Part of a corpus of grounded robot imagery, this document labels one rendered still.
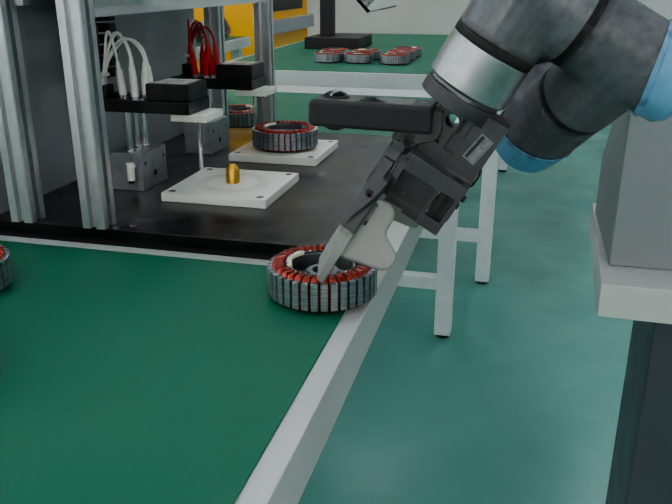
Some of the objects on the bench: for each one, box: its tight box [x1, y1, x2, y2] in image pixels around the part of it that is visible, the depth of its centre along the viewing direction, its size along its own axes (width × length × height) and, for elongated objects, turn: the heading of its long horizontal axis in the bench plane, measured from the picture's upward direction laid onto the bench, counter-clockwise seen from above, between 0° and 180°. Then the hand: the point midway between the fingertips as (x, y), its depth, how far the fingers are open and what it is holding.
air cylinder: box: [109, 143, 168, 191], centre depth 109 cm, size 5×8×6 cm
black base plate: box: [0, 128, 393, 260], centre depth 118 cm, size 47×64×2 cm
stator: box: [252, 120, 318, 153], centre depth 127 cm, size 11×11×4 cm
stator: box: [267, 243, 378, 313], centre depth 76 cm, size 11×11×4 cm
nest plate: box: [229, 139, 338, 166], centre depth 128 cm, size 15×15×1 cm
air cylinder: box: [184, 116, 228, 154], centre depth 131 cm, size 5×8×6 cm
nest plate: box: [161, 167, 299, 209], centre depth 106 cm, size 15×15×1 cm
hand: (335, 252), depth 75 cm, fingers open, 14 cm apart
